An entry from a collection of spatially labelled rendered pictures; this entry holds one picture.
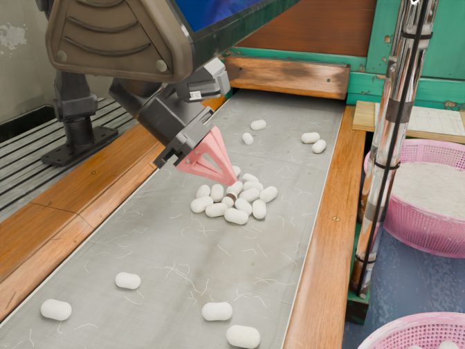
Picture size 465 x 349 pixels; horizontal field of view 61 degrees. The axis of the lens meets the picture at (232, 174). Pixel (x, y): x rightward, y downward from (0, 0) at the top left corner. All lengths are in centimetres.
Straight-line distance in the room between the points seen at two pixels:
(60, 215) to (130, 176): 14
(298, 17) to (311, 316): 72
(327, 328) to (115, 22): 34
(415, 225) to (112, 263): 45
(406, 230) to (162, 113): 42
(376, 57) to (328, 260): 58
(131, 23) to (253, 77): 78
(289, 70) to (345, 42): 14
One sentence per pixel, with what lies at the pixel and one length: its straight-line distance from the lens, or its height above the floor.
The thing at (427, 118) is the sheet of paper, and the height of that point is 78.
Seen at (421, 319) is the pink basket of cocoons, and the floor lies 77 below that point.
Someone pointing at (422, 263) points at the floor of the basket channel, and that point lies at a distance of 68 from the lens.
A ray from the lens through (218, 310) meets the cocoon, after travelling 45.
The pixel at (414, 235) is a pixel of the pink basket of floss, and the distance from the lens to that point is 69.
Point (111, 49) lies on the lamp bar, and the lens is 21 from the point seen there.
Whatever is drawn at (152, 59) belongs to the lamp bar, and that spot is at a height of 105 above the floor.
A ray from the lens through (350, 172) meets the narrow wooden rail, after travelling 69.
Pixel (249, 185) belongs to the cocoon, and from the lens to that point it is 65.
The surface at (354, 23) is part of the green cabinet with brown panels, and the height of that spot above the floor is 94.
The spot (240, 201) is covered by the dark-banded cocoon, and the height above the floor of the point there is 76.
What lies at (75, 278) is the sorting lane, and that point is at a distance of 54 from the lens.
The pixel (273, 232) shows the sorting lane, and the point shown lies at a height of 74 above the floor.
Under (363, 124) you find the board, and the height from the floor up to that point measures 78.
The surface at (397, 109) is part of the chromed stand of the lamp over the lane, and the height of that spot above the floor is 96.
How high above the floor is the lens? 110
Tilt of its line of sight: 31 degrees down
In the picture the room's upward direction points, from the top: straight up
